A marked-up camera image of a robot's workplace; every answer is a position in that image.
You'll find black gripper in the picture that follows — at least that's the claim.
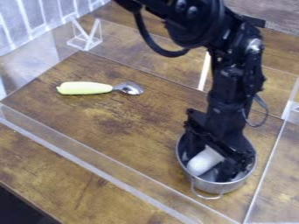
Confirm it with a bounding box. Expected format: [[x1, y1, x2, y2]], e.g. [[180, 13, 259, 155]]
[[182, 95, 256, 183]]

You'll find white red plush mushroom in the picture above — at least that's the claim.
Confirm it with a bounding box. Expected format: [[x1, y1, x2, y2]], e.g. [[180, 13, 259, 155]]
[[186, 144, 250, 183]]

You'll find silver metal pot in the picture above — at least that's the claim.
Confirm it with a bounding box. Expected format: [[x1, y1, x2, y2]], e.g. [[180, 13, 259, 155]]
[[175, 136, 258, 200]]

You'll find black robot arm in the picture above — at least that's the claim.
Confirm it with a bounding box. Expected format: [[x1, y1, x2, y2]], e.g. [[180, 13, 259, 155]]
[[115, 0, 266, 182]]

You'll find clear acrylic triangle stand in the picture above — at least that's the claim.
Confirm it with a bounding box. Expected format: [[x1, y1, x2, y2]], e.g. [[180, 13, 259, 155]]
[[67, 18, 103, 52]]

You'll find clear acrylic wall panel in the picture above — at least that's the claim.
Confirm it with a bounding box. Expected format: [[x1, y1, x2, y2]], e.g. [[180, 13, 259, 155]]
[[244, 78, 299, 224]]

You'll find black cable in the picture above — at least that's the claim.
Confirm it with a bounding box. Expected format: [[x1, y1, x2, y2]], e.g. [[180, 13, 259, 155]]
[[132, 11, 192, 59]]

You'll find yellow handled metal spoon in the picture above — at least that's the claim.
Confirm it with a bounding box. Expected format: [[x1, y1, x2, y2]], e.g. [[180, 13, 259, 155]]
[[56, 81, 144, 95]]

